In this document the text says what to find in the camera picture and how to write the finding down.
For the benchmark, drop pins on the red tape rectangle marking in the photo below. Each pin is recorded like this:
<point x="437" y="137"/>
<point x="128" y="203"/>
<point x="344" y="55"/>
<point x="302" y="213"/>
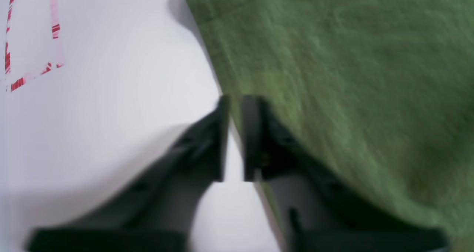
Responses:
<point x="33" y="45"/>

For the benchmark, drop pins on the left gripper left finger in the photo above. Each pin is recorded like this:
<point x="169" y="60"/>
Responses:
<point x="155" y="211"/>

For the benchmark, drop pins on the green t-shirt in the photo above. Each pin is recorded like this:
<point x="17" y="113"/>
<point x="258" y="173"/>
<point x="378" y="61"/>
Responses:
<point x="381" y="91"/>

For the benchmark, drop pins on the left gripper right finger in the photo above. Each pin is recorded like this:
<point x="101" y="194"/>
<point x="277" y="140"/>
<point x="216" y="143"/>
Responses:
<point x="314" y="209"/>

